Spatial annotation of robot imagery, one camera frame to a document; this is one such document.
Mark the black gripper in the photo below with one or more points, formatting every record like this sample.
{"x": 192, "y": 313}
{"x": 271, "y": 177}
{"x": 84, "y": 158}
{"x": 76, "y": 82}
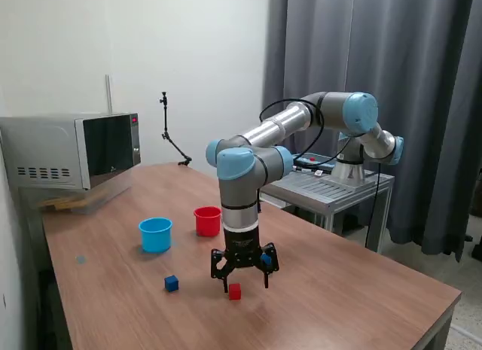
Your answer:
{"x": 241, "y": 250}

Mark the blue cube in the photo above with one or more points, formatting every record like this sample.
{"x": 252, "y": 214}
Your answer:
{"x": 171, "y": 283}
{"x": 266, "y": 259}

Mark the red cube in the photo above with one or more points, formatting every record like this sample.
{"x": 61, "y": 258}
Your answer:
{"x": 235, "y": 293}

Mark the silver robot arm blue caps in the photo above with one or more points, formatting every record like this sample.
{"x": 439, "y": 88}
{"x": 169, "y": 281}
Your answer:
{"x": 271, "y": 129}

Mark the blue plastic bin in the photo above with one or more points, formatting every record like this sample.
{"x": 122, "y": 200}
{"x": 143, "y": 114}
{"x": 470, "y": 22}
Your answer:
{"x": 154, "y": 239}

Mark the red plastic cup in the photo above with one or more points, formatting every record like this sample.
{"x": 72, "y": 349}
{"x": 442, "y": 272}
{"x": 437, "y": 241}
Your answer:
{"x": 208, "y": 226}

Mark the grey metal robot cart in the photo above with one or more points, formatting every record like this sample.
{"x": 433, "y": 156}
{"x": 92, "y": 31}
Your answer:
{"x": 327, "y": 192}

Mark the blue teach pendant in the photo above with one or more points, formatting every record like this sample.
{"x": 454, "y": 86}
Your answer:
{"x": 307, "y": 157}

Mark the wooden boards stack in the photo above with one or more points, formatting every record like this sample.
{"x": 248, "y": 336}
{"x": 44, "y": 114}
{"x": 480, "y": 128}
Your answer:
{"x": 60, "y": 204}

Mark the black chair base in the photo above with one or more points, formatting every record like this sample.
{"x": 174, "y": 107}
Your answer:
{"x": 475, "y": 250}

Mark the silver microwave oven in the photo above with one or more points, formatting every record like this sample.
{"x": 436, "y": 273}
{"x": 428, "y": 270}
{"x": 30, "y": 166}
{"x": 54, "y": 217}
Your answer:
{"x": 45, "y": 146}

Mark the grey curtain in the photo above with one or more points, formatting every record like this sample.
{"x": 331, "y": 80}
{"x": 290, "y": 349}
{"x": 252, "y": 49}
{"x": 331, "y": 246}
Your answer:
{"x": 433, "y": 101}

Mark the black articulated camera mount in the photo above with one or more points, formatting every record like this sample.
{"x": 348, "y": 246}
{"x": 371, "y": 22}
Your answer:
{"x": 165, "y": 136}

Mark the white wall pipe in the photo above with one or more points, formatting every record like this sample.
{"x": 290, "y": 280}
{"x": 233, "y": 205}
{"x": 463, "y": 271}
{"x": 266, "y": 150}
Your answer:
{"x": 108, "y": 94}

